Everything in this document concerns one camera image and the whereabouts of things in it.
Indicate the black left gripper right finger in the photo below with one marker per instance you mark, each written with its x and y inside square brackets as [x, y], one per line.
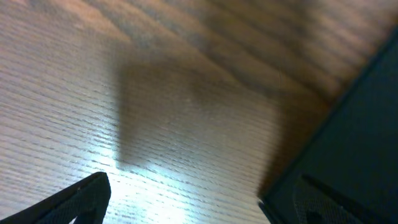
[317, 203]

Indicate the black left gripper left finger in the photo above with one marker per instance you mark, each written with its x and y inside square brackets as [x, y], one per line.
[86, 201]

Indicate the black gift box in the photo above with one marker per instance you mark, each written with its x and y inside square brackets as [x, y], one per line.
[355, 149]

